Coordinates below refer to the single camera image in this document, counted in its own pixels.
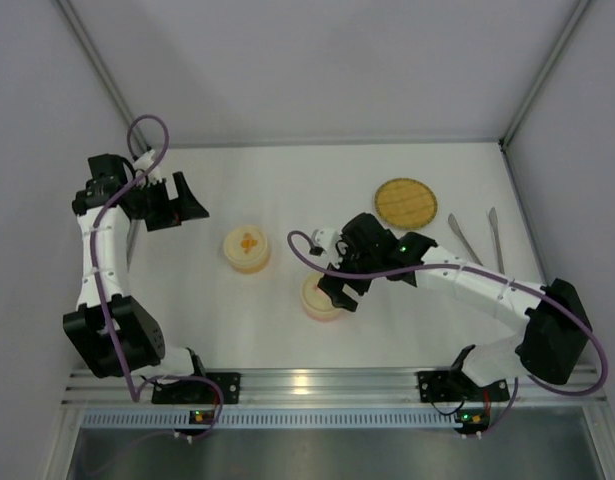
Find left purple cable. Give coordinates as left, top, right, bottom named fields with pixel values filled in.
left=94, top=115, right=223, bottom=441

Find cream lid orange decoration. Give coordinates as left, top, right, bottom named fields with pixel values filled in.
left=223, top=225, right=270, bottom=253

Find yellow lunch box bowl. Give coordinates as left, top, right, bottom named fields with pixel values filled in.
left=224, top=246, right=271, bottom=274

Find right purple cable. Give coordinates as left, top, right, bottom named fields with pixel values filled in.
left=286, top=229, right=608, bottom=436

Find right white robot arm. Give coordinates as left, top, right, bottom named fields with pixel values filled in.
left=310, top=213, right=591, bottom=387

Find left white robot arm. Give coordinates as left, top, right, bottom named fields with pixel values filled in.
left=63, top=151, right=209, bottom=378

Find purple cable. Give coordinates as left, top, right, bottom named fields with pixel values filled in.
left=286, top=229, right=608, bottom=436
left=94, top=115, right=223, bottom=441

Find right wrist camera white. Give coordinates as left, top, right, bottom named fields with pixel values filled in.
left=309, top=228, right=339, bottom=257

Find pink lunch box bowl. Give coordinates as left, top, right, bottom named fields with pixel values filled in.
left=302, top=301, right=344, bottom=322

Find aluminium mounting rail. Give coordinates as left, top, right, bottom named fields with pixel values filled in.
left=61, top=367, right=608, bottom=406

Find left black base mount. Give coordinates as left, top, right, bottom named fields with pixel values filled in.
left=151, top=372, right=241, bottom=405

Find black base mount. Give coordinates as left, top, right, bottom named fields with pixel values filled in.
left=151, top=372, right=241, bottom=405
left=416, top=369, right=510, bottom=404

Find round woven bamboo plate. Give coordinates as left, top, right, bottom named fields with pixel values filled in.
left=374, top=178, right=438, bottom=230

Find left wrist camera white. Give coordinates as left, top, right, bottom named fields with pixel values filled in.
left=133, top=149, right=164, bottom=188

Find slotted grey cable duct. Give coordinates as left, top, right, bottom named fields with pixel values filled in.
left=81, top=408, right=459, bottom=430

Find cream lid pink decoration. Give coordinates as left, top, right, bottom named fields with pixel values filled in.
left=300, top=273, right=332, bottom=304

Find metal food tongs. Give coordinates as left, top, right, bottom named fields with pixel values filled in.
left=447, top=207, right=505, bottom=274

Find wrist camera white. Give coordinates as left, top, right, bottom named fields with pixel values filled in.
left=309, top=228, right=339, bottom=257
left=133, top=149, right=164, bottom=188

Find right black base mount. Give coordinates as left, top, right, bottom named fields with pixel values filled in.
left=416, top=369, right=510, bottom=404

